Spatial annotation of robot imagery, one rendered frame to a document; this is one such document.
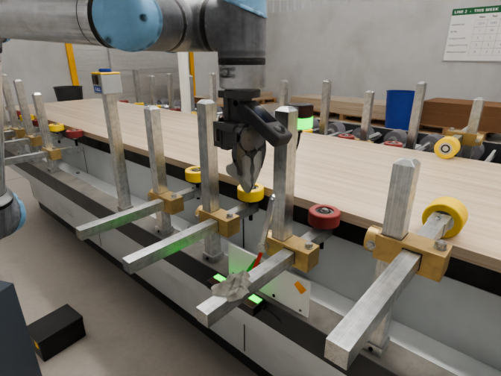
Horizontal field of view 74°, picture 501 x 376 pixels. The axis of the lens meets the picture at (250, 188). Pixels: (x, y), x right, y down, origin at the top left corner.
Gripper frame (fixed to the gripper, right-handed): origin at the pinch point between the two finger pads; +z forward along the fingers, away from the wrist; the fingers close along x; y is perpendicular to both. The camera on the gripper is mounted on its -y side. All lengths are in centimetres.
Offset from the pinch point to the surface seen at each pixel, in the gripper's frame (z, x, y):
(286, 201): 3.9, -6.7, -4.8
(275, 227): 11.2, -6.1, -2.4
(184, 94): -1, -102, 153
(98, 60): -19, -340, 770
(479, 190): 11, -64, -34
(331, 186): 10.9, -37.8, 0.6
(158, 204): 17.1, -3.2, 41.5
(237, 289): 13.4, 13.8, -9.0
